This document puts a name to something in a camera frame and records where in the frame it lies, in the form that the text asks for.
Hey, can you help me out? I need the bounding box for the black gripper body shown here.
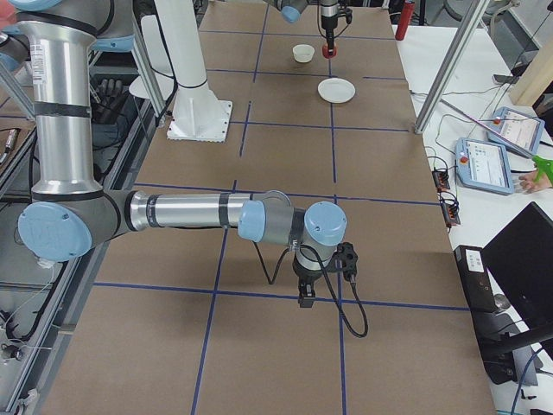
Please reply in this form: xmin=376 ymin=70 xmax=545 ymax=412
xmin=292 ymin=256 xmax=335 ymax=285
xmin=321 ymin=16 xmax=338 ymax=30

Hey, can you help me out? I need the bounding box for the red yellow apple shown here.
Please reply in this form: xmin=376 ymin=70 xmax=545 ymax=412
xmin=322 ymin=44 xmax=337 ymax=59

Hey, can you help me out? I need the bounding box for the white bowl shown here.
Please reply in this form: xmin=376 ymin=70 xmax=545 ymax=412
xmin=292 ymin=44 xmax=315 ymax=64

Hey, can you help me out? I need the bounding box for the white plate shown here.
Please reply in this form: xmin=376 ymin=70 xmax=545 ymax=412
xmin=317 ymin=78 xmax=356 ymax=104

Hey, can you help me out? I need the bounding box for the person's hand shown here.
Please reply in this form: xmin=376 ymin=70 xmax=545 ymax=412
xmin=518 ymin=170 xmax=552 ymax=193

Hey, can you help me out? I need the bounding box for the red cylinder bottle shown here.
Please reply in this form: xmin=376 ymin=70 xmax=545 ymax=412
xmin=395 ymin=0 xmax=416 ymax=42

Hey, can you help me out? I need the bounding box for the black computer box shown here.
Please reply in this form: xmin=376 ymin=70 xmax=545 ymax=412
xmin=454 ymin=245 xmax=503 ymax=314

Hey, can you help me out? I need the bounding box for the orange black connector module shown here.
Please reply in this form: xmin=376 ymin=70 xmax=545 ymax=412
xmin=432 ymin=169 xmax=450 ymax=193

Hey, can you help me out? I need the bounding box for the near blue teach pendant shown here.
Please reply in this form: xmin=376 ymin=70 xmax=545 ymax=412
xmin=455 ymin=137 xmax=514 ymax=195

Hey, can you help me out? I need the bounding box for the blue teach pendant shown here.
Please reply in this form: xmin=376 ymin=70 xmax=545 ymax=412
xmin=487 ymin=106 xmax=545 ymax=158
xmin=455 ymin=137 xmax=514 ymax=195

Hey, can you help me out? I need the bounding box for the black monitor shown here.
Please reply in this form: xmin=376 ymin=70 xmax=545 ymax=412
xmin=482 ymin=202 xmax=552 ymax=328

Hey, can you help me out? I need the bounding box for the far blue teach pendant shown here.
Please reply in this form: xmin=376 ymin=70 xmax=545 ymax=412
xmin=487 ymin=106 xmax=545 ymax=158

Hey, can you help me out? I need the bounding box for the green tipped metal grabber stick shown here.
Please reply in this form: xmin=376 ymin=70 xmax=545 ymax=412
xmin=441 ymin=99 xmax=552 ymax=182

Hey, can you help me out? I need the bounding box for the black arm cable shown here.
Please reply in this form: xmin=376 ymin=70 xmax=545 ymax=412
xmin=254 ymin=241 xmax=370 ymax=338

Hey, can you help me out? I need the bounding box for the aluminium frame post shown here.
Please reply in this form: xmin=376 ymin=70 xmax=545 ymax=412
xmin=414 ymin=0 xmax=489 ymax=134

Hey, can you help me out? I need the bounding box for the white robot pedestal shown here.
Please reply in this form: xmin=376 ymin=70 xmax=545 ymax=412
xmin=141 ymin=1 xmax=232 ymax=142

